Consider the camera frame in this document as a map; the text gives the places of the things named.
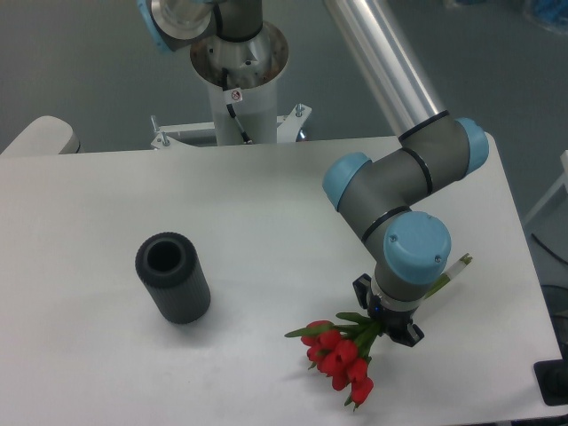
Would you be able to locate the white furniture frame right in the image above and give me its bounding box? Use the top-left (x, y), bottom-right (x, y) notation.
top-left (522, 151), bottom-right (567, 228)

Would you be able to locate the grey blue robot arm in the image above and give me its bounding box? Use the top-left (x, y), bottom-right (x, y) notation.
top-left (138, 1), bottom-right (489, 346)

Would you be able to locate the dark grey ribbed vase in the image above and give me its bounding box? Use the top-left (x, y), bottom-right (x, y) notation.
top-left (135, 232), bottom-right (211, 324)

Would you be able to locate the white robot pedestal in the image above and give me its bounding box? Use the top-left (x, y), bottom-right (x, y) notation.
top-left (151, 21), bottom-right (312, 149)

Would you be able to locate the red tulip bouquet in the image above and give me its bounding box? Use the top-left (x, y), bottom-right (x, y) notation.
top-left (284, 253), bottom-right (474, 412)

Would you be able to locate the blue object top right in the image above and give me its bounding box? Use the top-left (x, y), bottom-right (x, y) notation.
top-left (523, 0), bottom-right (567, 35)

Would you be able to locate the black pedestal cable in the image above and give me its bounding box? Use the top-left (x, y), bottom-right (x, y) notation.
top-left (220, 67), bottom-right (255, 146)

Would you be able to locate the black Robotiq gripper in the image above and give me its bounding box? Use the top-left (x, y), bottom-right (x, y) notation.
top-left (352, 273), bottom-right (423, 347)

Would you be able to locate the black floor cable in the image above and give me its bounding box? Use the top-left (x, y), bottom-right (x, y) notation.
top-left (532, 233), bottom-right (568, 261)

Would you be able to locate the white chair seat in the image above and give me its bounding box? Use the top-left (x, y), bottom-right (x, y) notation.
top-left (1, 115), bottom-right (83, 158)

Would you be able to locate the black box at table edge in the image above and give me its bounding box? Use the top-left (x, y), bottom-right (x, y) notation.
top-left (533, 359), bottom-right (567, 406)

